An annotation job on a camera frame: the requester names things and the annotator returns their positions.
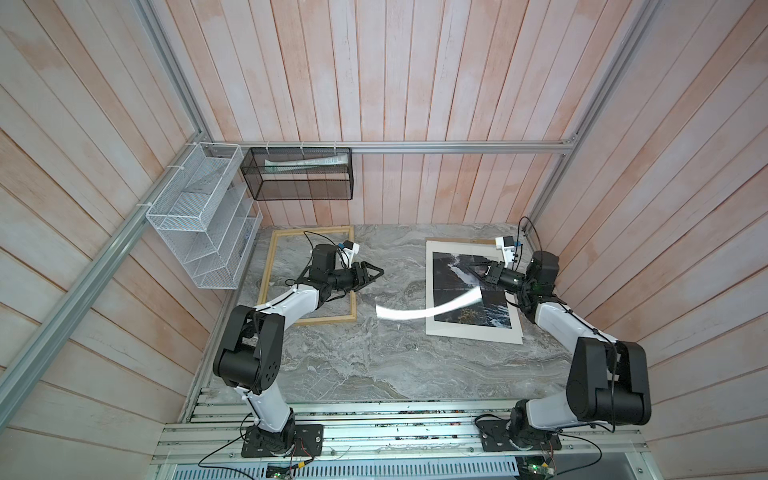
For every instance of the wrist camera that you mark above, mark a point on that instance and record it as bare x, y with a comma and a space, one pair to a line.
509, 248
349, 249

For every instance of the brown backing board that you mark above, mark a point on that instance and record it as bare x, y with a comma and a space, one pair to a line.
463, 240

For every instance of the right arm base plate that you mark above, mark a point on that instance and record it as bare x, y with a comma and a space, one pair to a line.
501, 435

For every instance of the black wire mesh basket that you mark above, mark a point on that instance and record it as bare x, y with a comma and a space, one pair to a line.
297, 186

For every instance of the waterfall photo print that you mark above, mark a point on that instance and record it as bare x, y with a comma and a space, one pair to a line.
494, 319

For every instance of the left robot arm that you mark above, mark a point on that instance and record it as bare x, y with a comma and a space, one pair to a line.
249, 354

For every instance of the transparent acrylic sheet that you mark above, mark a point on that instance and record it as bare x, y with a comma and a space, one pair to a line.
420, 311

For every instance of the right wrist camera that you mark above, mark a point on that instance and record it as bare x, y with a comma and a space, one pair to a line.
509, 248

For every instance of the paper in black basket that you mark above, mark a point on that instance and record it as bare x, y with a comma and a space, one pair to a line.
314, 164

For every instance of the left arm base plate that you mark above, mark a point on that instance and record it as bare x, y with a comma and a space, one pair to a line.
304, 439

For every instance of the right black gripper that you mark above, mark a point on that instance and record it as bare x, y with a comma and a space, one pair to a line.
486, 280

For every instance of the aluminium rail platform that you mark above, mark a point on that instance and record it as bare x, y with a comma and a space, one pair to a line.
397, 440

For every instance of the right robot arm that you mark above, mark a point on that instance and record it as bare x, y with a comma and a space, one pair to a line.
608, 378

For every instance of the white wire mesh shelf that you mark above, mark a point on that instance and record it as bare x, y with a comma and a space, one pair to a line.
205, 216

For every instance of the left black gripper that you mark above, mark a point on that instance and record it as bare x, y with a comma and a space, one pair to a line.
364, 266

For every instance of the aluminium frame profile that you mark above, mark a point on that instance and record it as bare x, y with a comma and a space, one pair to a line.
455, 112

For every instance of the wooden picture frame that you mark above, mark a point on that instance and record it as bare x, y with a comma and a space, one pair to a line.
288, 253

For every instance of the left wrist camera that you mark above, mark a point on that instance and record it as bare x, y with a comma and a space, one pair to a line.
349, 249

